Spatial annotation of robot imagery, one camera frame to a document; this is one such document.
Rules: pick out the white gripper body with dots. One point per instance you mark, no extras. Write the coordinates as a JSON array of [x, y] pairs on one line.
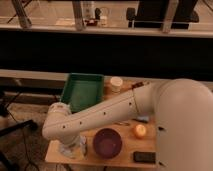
[[72, 142]]

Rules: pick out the blue towel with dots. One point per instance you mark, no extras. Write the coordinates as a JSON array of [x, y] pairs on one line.
[[76, 150]]

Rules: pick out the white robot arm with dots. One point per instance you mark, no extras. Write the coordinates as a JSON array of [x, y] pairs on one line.
[[183, 111]]

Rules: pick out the white paper cup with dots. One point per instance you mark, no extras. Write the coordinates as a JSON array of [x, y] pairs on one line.
[[116, 83]]

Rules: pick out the purple bowl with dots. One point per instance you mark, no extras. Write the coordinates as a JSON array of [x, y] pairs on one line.
[[107, 143]]

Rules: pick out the metal spoon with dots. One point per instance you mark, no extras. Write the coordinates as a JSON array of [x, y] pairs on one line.
[[122, 123]]

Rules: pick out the green plastic tray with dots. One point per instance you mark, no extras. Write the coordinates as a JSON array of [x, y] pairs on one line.
[[82, 91]]

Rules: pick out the black office chair base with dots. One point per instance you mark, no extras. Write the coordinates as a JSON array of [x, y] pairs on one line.
[[4, 112]]

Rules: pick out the black remote control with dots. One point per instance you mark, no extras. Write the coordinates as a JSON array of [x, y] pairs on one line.
[[144, 157]]

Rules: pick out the yellow apple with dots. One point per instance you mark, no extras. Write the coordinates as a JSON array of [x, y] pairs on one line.
[[139, 131]]

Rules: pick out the blue sponge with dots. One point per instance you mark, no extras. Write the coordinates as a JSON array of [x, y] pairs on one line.
[[143, 119]]

